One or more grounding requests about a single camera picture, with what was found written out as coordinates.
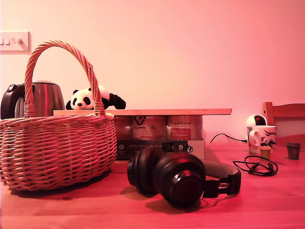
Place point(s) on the wooden shelf board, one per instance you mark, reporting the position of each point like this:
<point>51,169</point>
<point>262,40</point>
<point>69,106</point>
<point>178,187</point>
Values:
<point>166,111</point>

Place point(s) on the labelled metal jar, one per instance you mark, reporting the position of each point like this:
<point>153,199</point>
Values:
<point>183,130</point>
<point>149,128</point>
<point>124,128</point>

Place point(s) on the white and dark printed box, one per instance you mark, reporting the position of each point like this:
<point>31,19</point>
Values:
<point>143,149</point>

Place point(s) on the small black printed packet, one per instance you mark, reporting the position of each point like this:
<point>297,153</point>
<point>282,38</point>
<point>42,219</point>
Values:
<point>175,146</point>

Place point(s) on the black over-ear headphones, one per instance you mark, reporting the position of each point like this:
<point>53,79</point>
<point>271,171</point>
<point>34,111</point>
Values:
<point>181,181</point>

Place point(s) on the panda plush toy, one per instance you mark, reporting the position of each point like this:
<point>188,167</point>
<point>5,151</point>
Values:
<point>81,99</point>

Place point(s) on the small cork-coloured cup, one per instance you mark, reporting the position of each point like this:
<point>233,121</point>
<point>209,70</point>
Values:
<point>265,152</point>

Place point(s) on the white mug with dark print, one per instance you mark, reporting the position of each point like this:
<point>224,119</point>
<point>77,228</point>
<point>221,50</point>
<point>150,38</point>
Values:
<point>269,140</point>

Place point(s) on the small dark brown cup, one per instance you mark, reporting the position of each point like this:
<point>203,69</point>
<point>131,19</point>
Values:
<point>293,151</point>

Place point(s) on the round white security camera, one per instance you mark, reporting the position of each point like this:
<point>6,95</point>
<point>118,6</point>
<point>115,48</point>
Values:
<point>250,120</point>

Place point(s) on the white wall switch plate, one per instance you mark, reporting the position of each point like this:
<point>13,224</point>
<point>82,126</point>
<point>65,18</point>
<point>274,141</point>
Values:
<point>14,46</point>

